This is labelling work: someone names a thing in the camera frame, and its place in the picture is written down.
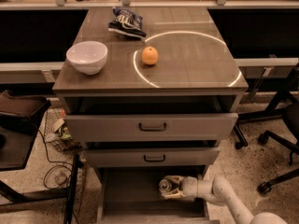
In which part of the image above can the grey drawer cabinet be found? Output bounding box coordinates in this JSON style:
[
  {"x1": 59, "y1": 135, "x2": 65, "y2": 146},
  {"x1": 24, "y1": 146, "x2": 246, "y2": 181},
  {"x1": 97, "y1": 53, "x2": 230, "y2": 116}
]
[{"x1": 51, "y1": 6, "x2": 249, "y2": 224}]

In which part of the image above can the orange fruit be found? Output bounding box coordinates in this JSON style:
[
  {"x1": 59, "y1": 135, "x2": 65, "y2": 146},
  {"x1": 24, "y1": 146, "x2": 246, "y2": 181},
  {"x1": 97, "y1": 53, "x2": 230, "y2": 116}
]
[{"x1": 141, "y1": 47, "x2": 159, "y2": 65}]

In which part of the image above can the bottom open grey drawer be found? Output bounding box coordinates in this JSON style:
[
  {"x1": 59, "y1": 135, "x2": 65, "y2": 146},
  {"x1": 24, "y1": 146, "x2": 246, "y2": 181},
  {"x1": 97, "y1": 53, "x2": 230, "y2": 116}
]
[{"x1": 97, "y1": 166, "x2": 220, "y2": 224}]

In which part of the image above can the black floor cable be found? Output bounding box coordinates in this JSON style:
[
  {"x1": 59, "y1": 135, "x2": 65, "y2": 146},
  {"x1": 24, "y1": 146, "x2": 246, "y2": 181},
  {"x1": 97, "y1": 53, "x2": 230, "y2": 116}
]
[{"x1": 36, "y1": 126, "x2": 82, "y2": 224}]

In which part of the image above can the black office chair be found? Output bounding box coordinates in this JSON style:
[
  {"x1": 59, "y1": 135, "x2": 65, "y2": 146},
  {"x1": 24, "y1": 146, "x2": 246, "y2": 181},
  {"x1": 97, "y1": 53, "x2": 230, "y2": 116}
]
[{"x1": 233, "y1": 65, "x2": 299, "y2": 196}]

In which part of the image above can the white ceramic bowl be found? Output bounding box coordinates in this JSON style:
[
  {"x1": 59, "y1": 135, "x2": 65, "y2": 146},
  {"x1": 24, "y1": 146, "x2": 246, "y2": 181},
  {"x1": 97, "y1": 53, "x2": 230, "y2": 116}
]
[{"x1": 66, "y1": 41, "x2": 108, "y2": 75}]

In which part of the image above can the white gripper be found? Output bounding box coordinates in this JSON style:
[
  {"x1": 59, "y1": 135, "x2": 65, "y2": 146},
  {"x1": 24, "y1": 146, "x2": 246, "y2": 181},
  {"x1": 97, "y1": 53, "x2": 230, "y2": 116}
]
[{"x1": 162, "y1": 175, "x2": 198, "y2": 200}]

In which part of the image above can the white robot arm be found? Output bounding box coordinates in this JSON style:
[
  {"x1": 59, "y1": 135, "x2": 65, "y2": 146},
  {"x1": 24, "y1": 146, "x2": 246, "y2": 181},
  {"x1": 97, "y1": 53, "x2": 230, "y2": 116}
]
[{"x1": 159, "y1": 175, "x2": 287, "y2": 224}]

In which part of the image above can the wire waste basket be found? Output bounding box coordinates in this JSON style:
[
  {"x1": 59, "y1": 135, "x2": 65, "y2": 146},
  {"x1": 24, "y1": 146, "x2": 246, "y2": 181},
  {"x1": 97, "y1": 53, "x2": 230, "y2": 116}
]
[{"x1": 44, "y1": 108, "x2": 80, "y2": 152}]

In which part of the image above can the dark blue chip bag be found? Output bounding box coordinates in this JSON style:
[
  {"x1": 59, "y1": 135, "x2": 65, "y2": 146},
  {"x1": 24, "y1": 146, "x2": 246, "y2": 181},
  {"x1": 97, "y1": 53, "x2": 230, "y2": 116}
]
[{"x1": 108, "y1": 7, "x2": 147, "y2": 38}]

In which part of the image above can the black side desk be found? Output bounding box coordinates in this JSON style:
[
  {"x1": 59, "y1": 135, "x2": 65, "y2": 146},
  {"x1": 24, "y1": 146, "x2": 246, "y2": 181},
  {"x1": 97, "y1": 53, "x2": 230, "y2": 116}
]
[{"x1": 0, "y1": 90, "x2": 80, "y2": 224}]

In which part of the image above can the top grey drawer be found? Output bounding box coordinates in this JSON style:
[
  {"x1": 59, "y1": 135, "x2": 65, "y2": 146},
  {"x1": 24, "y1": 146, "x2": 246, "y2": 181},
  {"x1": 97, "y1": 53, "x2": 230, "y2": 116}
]
[{"x1": 65, "y1": 113, "x2": 238, "y2": 143}]

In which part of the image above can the middle grey drawer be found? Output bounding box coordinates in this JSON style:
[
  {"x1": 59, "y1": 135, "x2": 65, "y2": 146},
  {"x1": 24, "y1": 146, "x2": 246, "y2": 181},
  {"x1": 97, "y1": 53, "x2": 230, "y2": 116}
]
[{"x1": 84, "y1": 147, "x2": 220, "y2": 168}]

